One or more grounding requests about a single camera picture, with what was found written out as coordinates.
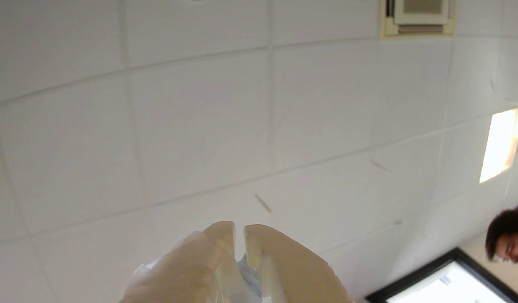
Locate ceiling light panel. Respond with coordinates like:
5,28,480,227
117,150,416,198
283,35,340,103
480,107,518,183

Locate ceiling air vent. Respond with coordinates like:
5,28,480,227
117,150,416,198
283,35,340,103
379,0,457,40

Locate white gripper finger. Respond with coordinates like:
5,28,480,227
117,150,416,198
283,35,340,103
118,221,259,303
243,224,355,303

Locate dark haired person head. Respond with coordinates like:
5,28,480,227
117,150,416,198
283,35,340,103
485,209,518,266

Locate black framed window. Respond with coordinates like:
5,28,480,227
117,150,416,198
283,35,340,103
365,247,518,303

